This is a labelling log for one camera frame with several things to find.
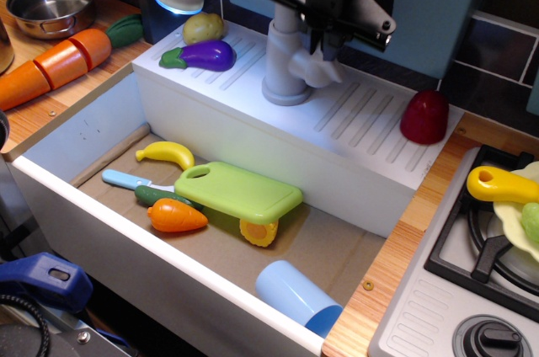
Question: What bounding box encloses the grey toy faucet with lever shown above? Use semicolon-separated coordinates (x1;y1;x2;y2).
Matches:
262;3;344;106

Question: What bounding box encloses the white toy sink unit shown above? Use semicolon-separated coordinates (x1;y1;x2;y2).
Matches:
8;24;443;356

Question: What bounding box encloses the toy potato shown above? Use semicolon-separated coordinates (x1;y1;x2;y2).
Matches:
183;13;224;45

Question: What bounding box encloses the large wooden toy carrot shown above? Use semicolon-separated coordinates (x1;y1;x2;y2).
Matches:
1;13;143;111

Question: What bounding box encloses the green toy cutting board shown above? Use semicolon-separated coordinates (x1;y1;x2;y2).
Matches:
174;162;303;225

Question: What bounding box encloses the yellow toy corn piece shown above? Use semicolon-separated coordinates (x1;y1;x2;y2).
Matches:
239;220;279;248

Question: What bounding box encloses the toy stove top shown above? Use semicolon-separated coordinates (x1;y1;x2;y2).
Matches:
367;145;538;356

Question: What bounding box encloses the steel pot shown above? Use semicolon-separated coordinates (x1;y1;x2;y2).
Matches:
6;0;96;40

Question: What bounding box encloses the purple toy eggplant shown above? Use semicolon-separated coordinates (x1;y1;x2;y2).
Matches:
158;40;236;72

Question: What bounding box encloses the black braided cable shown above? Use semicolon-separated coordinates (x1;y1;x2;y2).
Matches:
0;293;52;357

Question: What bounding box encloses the green toy cucumber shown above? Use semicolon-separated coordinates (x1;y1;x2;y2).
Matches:
134;186;203;210

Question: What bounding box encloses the black stove knob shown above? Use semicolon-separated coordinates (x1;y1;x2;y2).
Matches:
452;315;533;357

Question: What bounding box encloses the pale green toy cabbage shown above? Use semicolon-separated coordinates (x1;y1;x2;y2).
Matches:
520;202;539;242

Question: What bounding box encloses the blue clamp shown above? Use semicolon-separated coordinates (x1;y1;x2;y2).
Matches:
1;253;93;313

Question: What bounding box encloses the blue handled toy knife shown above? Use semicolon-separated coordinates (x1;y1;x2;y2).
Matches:
101;169;174;192

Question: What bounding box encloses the yellow handled toy pan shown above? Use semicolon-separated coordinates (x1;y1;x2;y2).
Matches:
466;162;538;261

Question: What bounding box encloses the yellow toy banana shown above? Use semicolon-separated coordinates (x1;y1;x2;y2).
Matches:
135;141;195;170

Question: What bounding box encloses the steel container edge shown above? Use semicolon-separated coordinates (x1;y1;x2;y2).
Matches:
0;21;14;74

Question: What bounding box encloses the small orange toy carrot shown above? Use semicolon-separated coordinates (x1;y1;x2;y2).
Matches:
147;198;209;232

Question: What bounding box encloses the red toy pepper half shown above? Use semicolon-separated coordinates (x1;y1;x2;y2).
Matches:
400;90;449;145

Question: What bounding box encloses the light blue plastic cup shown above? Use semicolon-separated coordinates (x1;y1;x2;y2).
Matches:
255;260;343;338

